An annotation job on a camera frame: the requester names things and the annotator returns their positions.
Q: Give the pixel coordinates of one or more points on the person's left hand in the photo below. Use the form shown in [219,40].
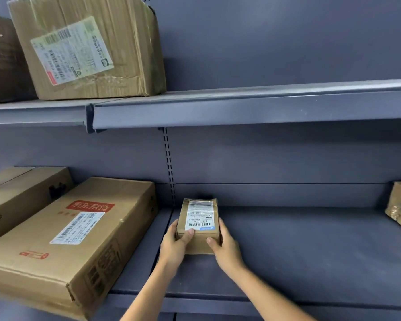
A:
[172,249]

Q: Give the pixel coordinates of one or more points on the person's right hand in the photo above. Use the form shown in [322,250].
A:
[228,252]

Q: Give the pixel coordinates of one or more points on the person's left thumb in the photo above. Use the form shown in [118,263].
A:
[188,236]

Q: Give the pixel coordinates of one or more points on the person's right thumb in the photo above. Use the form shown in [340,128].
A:
[212,243]

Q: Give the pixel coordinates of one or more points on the small labelled cardboard parcel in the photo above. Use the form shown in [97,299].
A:
[199,223]

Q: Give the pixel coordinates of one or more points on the person's left forearm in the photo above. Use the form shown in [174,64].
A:
[146,292]

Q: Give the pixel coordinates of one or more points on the person's right forearm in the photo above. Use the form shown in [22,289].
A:
[270,294]

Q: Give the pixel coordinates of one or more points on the long cardboard box red label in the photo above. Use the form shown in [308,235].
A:
[73,244]

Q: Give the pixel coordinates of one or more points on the grey metal shelf unit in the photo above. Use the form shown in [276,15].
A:
[270,137]

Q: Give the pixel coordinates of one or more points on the plain long cardboard box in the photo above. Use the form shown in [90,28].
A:
[20,197]

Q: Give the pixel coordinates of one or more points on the worn cardboard box green label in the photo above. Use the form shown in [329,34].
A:
[87,46]

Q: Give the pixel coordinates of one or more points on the dark brown cardboard box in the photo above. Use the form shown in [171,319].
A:
[5,60]

